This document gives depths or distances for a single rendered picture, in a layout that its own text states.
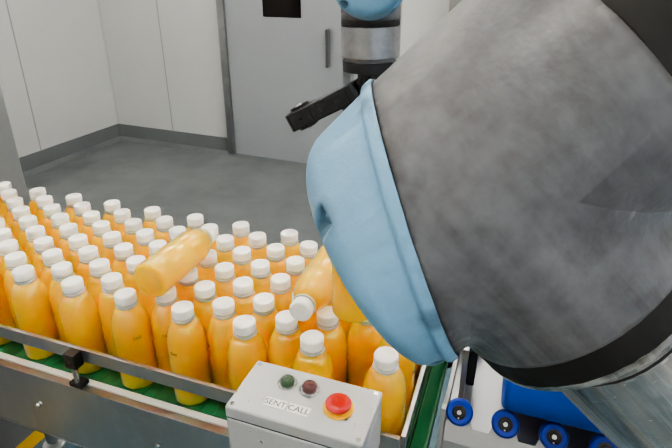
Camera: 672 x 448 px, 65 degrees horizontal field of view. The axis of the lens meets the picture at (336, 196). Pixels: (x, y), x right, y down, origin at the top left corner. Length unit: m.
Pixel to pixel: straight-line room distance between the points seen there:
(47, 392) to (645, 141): 1.22
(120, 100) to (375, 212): 5.74
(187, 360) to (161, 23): 4.55
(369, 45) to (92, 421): 0.93
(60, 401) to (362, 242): 1.12
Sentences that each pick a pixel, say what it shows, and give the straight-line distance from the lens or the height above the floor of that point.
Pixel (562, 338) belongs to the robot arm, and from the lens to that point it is 0.22.
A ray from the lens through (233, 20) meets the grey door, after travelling 4.84.
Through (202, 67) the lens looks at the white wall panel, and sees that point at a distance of 5.16.
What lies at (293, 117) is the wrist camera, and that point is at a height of 1.47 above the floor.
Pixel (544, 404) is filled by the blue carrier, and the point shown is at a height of 1.05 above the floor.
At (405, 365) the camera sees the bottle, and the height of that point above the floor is 1.05.
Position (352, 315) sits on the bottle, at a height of 1.17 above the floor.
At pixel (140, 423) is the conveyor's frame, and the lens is 1.16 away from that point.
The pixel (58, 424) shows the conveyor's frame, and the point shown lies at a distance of 1.34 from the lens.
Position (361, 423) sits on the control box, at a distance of 0.76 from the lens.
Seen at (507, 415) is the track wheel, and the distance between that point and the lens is 0.98.
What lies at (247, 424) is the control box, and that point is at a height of 1.08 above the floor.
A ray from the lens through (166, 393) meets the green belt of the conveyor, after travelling 1.14.
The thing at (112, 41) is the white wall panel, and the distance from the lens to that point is 5.79.
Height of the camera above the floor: 1.66
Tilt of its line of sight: 24 degrees down
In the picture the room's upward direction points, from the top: straight up
